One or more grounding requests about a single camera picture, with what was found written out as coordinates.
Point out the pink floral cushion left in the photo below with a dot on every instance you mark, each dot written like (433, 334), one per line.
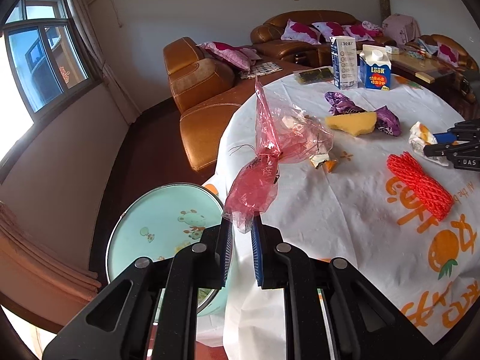
(296, 31)

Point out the white orange printed tablecloth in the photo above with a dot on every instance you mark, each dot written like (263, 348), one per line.
(428, 268)

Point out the red orange wrapper pile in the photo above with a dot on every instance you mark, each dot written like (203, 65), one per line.
(327, 162)

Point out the pink floral cushion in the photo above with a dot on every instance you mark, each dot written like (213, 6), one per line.
(296, 31)
(329, 29)
(364, 31)

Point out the pink left curtain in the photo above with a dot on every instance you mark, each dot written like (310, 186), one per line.
(78, 284)

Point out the tall white blue carton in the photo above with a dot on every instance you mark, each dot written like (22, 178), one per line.
(344, 62)

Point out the blue Look milk carton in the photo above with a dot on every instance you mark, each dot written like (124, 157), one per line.
(375, 68)

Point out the pink covered chair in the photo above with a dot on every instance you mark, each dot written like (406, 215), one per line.
(401, 28)

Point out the brown armchair with cushion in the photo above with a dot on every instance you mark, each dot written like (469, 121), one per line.
(446, 49)

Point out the pink plastic bag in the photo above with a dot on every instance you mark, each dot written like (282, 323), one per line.
(285, 134)

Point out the window with brown frame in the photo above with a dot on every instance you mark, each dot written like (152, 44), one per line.
(49, 63)

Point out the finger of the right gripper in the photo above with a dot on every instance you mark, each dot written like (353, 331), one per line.
(447, 138)

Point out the dark seaweed snack pack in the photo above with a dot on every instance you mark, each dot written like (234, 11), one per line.
(314, 75)

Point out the white orange snack packet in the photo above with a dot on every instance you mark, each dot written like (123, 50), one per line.
(419, 138)

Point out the yellow sponge piece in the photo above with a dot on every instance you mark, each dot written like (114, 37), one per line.
(355, 124)

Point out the white box on coffee table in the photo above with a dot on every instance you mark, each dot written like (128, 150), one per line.
(393, 50)

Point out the pink floral cushion right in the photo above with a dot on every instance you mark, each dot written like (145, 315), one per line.
(364, 31)

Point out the brown leather chaise sofa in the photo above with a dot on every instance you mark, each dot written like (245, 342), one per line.
(207, 92)

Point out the pink floral cushion middle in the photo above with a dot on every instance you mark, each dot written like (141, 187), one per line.
(329, 29)

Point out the brown leather back sofa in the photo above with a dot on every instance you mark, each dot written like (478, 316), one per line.
(266, 38)

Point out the checkered cloth on sofa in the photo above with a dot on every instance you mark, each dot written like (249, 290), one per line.
(260, 70)

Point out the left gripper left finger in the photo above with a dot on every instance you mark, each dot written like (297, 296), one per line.
(149, 311)

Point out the pink floral pillow chaise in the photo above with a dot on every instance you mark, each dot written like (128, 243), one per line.
(243, 58)

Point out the beige right curtain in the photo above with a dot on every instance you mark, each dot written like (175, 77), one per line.
(84, 25)

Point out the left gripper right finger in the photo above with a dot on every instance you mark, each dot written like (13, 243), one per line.
(332, 311)

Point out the wooden coffee table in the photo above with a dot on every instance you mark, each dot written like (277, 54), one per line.
(426, 70)

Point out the purple foil wrapper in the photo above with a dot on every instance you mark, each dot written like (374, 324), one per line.
(387, 121)

